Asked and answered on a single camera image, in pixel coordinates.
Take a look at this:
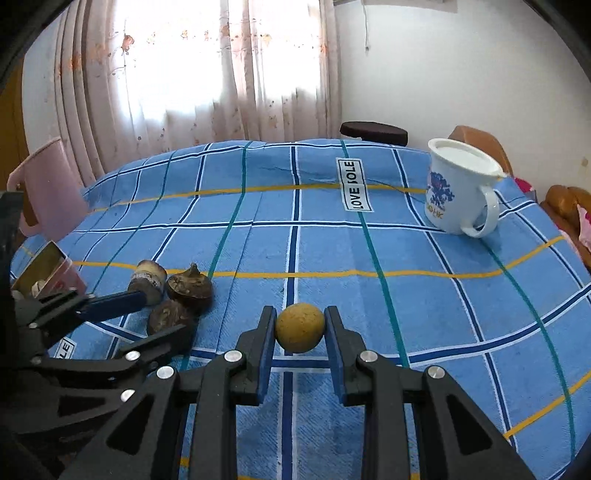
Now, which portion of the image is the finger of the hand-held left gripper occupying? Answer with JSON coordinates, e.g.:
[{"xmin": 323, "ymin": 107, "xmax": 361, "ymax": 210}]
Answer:
[
  {"xmin": 14, "ymin": 288, "xmax": 149, "ymax": 343},
  {"xmin": 25, "ymin": 322, "xmax": 195, "ymax": 437}
]

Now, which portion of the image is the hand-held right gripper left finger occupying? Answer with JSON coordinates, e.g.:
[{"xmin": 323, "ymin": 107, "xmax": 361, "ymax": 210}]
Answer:
[{"xmin": 60, "ymin": 305, "xmax": 278, "ymax": 480}]

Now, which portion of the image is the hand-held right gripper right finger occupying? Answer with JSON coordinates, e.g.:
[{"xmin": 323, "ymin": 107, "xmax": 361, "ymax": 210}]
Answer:
[{"xmin": 324, "ymin": 305, "xmax": 537, "ymax": 480}]

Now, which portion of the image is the dark brown water chestnut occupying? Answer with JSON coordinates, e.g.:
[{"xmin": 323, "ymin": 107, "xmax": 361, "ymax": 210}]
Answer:
[
  {"xmin": 165, "ymin": 263, "xmax": 214, "ymax": 315},
  {"xmin": 147, "ymin": 299, "xmax": 197, "ymax": 338}
]

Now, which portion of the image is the round yellow-brown longan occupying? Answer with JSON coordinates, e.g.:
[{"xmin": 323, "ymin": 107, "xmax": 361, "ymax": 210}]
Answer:
[{"xmin": 275, "ymin": 302, "xmax": 326, "ymax": 354}]

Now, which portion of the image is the pink metal tin box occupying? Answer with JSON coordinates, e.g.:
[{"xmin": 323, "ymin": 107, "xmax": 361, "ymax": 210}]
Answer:
[{"xmin": 11, "ymin": 242, "xmax": 88, "ymax": 306}]

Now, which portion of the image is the cut brown root piece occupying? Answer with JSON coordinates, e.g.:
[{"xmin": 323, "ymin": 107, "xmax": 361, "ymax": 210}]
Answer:
[{"xmin": 128, "ymin": 259, "xmax": 166, "ymax": 297}]

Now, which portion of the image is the pink electric kettle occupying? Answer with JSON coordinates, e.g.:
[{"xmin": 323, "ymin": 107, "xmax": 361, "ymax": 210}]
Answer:
[{"xmin": 8, "ymin": 137, "xmax": 89, "ymax": 250}]

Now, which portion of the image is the blue plaid tablecloth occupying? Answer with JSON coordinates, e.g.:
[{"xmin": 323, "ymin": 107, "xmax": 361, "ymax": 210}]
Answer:
[{"xmin": 9, "ymin": 137, "xmax": 591, "ymax": 480}]

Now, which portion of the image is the wooden door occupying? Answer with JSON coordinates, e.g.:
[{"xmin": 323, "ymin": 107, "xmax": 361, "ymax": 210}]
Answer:
[{"xmin": 0, "ymin": 65, "xmax": 29, "ymax": 190}]

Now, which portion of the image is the white mug blue print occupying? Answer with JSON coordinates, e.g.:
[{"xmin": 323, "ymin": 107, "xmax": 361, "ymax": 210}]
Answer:
[{"xmin": 423, "ymin": 137, "xmax": 509, "ymax": 239}]

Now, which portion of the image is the dark round stool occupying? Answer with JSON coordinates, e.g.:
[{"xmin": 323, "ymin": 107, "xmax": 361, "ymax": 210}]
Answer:
[{"xmin": 339, "ymin": 121, "xmax": 410, "ymax": 148}]

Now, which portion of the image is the sheer floral curtain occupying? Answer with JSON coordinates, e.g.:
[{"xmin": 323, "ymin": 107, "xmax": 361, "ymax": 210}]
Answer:
[{"xmin": 22, "ymin": 0, "xmax": 343, "ymax": 186}]

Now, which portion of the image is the brown leather armchair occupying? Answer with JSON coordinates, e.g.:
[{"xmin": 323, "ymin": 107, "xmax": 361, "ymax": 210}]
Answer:
[{"xmin": 447, "ymin": 125, "xmax": 514, "ymax": 179}]

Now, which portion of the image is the brown leather sofa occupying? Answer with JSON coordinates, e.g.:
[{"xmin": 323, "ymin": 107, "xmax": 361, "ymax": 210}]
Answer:
[{"xmin": 539, "ymin": 184, "xmax": 591, "ymax": 269}]

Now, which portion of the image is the pink floral pillow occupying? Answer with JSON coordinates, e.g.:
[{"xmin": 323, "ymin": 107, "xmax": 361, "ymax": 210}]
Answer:
[{"xmin": 576, "ymin": 205, "xmax": 591, "ymax": 251}]

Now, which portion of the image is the air conditioner power cable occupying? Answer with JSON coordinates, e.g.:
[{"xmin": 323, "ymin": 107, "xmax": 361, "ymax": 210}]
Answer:
[{"xmin": 362, "ymin": 0, "xmax": 373, "ymax": 52}]

